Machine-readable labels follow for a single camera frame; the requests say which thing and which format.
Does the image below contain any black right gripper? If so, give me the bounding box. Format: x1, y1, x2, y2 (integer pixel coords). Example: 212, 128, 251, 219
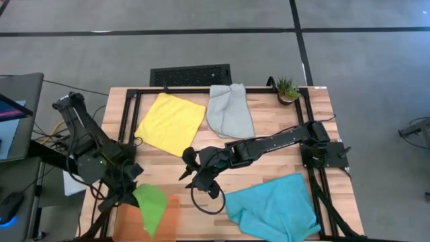
178, 147, 222, 191

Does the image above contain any green microfiber towel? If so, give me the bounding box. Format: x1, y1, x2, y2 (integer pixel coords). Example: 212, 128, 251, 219
132, 184, 169, 238

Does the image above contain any yellow microfiber towel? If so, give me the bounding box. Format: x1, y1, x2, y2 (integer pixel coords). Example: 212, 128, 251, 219
134, 92, 207, 158

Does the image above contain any grey microfiber towel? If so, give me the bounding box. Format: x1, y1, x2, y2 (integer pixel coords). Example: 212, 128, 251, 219
206, 83, 256, 139

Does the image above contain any blue microfiber towel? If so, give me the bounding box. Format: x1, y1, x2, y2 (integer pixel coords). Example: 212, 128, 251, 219
224, 173, 322, 242

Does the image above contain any orange tray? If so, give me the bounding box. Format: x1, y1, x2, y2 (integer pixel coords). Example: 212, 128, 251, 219
112, 193, 181, 242

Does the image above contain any white paper sheet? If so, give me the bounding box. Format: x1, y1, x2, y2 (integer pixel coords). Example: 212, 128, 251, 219
62, 169, 89, 197

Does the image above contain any black desk beam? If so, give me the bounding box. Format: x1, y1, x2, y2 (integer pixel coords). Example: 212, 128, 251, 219
28, 140, 90, 179

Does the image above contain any black desk leg pole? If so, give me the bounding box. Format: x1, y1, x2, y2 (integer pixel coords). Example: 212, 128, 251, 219
32, 173, 46, 241

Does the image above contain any dark grey desk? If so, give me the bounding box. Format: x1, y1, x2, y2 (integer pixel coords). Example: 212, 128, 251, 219
0, 156, 46, 242

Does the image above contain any black computer mouse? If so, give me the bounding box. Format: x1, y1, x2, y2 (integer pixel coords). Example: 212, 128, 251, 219
0, 191, 25, 225

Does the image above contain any laptop with blue screen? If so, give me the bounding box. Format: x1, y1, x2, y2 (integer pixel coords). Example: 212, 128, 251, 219
0, 93, 34, 162

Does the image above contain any small potted green plant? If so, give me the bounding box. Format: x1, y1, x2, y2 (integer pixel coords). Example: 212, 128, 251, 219
275, 76, 302, 106

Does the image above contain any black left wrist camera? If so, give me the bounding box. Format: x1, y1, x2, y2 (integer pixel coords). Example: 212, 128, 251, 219
97, 197, 119, 212

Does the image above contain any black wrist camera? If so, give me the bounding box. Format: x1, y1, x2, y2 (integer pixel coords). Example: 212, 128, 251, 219
97, 197, 119, 212
207, 180, 222, 200

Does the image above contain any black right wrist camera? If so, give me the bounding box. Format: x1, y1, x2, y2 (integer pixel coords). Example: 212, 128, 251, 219
207, 180, 222, 200

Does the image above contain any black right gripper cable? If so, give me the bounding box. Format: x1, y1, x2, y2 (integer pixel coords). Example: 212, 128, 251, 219
190, 183, 226, 216

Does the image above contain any black metal table frame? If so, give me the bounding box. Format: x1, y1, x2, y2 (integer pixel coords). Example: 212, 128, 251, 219
76, 86, 369, 242

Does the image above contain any yellow cable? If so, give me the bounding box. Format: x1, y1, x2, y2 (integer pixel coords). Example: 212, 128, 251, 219
40, 119, 67, 145

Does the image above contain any thin black floor cable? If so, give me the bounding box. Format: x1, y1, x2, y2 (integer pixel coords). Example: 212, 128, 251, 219
42, 79, 110, 97

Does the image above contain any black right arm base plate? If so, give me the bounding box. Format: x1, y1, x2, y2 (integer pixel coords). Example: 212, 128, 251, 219
300, 140, 352, 169

